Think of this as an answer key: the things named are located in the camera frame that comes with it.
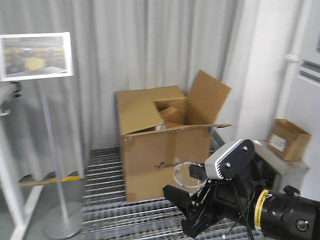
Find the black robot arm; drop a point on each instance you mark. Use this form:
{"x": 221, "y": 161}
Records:
{"x": 286, "y": 215}

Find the large cardboard box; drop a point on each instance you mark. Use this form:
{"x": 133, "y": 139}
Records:
{"x": 162, "y": 127}

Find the white frame table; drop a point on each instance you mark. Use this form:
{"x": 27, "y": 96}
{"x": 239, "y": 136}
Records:
{"x": 21, "y": 210}

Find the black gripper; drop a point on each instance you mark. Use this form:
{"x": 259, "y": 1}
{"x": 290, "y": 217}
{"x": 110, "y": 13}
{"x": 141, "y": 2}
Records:
{"x": 233, "y": 199}

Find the sign stand with picture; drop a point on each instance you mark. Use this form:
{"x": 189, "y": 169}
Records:
{"x": 38, "y": 56}

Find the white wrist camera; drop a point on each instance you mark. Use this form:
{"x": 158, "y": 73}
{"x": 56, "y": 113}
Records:
{"x": 230, "y": 159}

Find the small cardboard box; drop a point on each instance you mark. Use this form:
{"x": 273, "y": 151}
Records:
{"x": 287, "y": 140}

